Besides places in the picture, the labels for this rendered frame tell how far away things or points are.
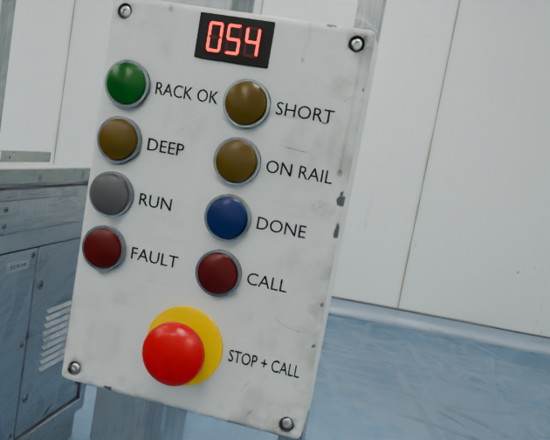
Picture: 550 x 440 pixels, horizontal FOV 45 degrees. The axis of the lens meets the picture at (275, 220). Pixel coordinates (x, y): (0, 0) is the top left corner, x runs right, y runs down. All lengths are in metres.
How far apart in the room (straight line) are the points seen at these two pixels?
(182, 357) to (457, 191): 3.92
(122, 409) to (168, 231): 0.17
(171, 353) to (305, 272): 0.10
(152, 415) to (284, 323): 0.16
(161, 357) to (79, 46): 4.16
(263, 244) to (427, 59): 3.88
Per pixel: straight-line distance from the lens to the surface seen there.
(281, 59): 0.41
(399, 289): 4.31
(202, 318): 0.43
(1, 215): 1.52
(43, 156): 2.14
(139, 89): 0.43
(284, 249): 0.41
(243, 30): 0.42
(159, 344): 0.42
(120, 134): 0.44
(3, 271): 1.67
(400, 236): 4.26
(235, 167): 0.41
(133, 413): 0.54
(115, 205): 0.44
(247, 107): 0.41
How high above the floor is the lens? 1.03
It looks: 7 degrees down
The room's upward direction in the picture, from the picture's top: 10 degrees clockwise
